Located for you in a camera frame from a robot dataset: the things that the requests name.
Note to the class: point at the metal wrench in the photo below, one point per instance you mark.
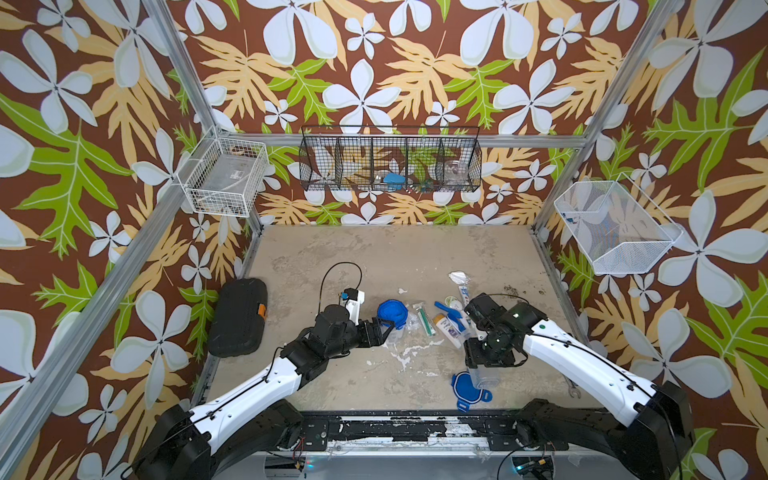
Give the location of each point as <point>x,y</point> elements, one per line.
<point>573,389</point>

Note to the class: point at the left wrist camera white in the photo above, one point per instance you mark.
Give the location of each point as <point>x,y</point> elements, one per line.
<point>353,299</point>

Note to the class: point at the blue item in basket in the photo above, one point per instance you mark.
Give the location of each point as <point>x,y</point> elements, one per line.
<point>394,181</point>

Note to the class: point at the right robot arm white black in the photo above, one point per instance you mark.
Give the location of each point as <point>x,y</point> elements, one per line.
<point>647,427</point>

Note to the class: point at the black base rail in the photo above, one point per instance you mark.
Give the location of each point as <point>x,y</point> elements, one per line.
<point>319,430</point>

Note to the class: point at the black tool case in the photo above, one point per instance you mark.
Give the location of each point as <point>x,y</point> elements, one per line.
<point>239,318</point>

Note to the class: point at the small round white jar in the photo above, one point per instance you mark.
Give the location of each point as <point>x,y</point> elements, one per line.
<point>453,303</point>

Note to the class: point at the white mesh basket right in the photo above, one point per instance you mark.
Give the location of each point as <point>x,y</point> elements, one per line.
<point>617,226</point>

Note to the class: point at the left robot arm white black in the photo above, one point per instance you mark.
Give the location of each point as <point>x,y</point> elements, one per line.
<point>192,444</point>

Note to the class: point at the green toothbrush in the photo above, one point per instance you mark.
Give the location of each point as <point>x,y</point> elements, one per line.
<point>424,319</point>

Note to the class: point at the white wire basket left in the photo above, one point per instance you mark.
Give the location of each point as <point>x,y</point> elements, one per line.
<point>222,174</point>

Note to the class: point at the small white toiletry tube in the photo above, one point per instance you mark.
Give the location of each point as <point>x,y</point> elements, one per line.
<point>449,329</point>

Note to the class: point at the white packet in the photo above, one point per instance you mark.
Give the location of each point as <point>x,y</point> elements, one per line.
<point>462,280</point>

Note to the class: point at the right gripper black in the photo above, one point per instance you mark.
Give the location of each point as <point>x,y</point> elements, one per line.
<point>471,355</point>

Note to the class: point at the black wire basket back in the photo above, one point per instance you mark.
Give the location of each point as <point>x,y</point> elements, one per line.
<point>431,158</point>

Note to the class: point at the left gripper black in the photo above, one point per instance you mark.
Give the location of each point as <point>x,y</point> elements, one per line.
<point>376,337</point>

